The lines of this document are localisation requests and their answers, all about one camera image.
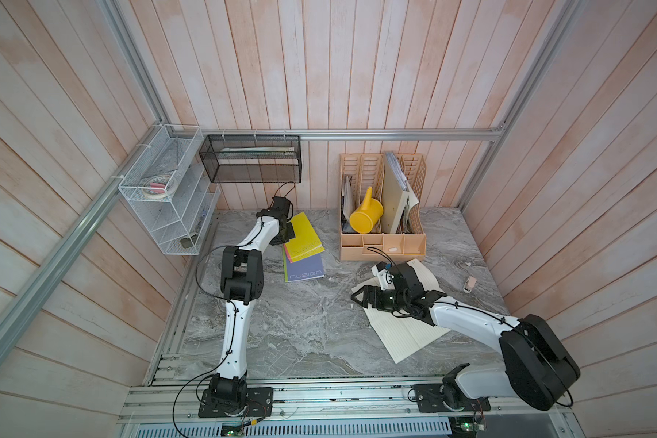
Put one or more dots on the yellow watering can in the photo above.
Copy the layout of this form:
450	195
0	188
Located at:
364	219

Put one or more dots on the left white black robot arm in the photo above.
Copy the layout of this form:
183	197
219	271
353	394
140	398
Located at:
241	285

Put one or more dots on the papers in organizer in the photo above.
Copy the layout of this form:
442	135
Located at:
411	203

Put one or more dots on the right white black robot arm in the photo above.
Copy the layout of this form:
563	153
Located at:
536	367

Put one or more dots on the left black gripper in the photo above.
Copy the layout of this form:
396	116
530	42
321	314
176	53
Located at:
290	235

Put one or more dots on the black mesh wall basket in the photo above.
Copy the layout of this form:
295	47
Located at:
252	158

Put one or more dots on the small pink eraser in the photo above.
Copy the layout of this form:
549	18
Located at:
470	285

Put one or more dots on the tape roll on shelf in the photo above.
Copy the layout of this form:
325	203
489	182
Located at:
159	187

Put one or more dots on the purple cover notebook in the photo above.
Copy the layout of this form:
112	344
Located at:
300	266

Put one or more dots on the white wire shelf rack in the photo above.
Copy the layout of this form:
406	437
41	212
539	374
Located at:
179	223

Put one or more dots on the cream book in organizer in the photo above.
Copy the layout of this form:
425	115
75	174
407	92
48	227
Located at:
395	194

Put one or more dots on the beige desk organizer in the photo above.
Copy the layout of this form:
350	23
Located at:
358	172

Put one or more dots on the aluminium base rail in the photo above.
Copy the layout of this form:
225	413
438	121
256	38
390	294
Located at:
339	407

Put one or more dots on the open cream notebook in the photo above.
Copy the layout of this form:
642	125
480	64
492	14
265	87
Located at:
403	337

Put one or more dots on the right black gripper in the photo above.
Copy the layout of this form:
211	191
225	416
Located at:
368	289

